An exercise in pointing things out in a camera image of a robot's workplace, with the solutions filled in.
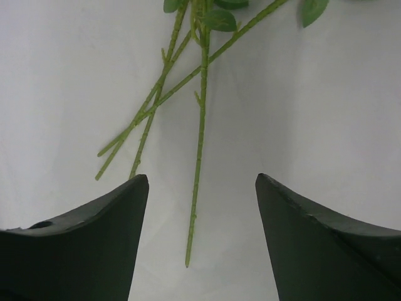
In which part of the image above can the pale pink rose stem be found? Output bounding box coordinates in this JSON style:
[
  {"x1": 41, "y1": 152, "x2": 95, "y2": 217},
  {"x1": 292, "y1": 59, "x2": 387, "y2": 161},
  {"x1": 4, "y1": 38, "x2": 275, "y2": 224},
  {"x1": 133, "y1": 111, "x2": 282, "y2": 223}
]
[{"x1": 185, "y1": 1, "x2": 249, "y2": 268}]

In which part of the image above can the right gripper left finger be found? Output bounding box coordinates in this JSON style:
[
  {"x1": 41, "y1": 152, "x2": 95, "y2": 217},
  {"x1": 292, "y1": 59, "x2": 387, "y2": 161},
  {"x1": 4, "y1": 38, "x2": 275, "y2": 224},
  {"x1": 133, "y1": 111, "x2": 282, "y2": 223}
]
[{"x1": 1, "y1": 175, "x2": 148, "y2": 300}]

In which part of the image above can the white wrapping paper sheet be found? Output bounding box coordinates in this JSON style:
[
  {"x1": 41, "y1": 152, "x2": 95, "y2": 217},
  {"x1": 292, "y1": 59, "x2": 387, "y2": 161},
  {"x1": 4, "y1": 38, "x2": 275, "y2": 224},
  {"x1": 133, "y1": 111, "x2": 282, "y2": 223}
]
[{"x1": 1, "y1": 1, "x2": 400, "y2": 300}]

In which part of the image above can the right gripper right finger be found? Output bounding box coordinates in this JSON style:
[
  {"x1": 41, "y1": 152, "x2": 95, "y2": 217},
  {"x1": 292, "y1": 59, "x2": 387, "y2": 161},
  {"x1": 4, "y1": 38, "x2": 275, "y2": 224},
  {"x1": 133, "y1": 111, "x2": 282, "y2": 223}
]
[{"x1": 255, "y1": 174, "x2": 400, "y2": 300}]

